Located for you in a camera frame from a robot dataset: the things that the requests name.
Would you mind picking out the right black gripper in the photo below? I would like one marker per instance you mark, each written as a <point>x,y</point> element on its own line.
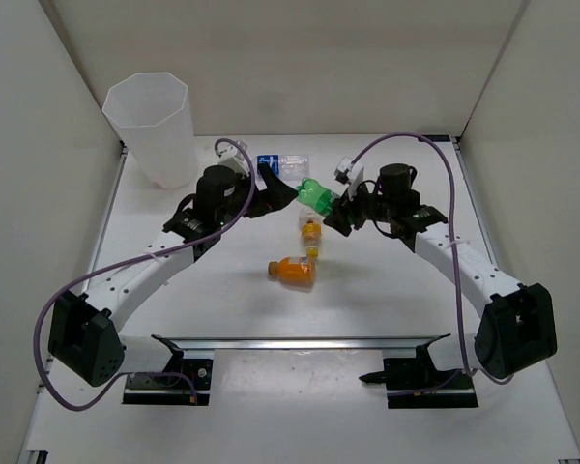
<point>340,217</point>

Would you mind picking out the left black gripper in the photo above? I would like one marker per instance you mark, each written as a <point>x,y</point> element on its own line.
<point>275,194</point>

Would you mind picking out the green plastic bottle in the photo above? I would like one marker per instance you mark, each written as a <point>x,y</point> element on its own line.
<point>316,197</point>

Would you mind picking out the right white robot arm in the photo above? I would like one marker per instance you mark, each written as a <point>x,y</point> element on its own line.
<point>516,321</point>

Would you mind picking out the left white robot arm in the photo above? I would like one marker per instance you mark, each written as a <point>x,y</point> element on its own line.
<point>84,333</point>

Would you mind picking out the tall white plastic bin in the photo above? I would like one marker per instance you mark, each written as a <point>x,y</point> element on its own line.
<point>150,111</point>

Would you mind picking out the clear bottle blue label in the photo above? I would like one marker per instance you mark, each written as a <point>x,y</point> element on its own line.
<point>285,167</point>

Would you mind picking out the clear bottle yellow cap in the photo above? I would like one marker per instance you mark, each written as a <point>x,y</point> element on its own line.
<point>310,226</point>

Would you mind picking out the orange juice bottle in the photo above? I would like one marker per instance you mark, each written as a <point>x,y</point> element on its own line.
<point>298,272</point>

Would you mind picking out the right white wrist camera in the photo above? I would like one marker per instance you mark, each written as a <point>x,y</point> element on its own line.
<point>350,174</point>

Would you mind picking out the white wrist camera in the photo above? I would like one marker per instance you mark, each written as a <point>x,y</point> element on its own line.
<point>350,174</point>
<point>229,156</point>

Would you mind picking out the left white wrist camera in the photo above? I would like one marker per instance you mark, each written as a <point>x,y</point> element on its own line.
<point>229,156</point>

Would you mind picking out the aluminium table edge rail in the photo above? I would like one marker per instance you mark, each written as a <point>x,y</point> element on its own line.
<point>303,343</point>

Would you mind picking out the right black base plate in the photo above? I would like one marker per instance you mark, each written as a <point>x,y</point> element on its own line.
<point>409,389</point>

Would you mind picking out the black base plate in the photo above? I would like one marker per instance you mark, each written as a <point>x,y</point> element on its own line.
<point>146,390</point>
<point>409,389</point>

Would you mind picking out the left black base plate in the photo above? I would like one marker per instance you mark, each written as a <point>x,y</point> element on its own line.
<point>146,390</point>

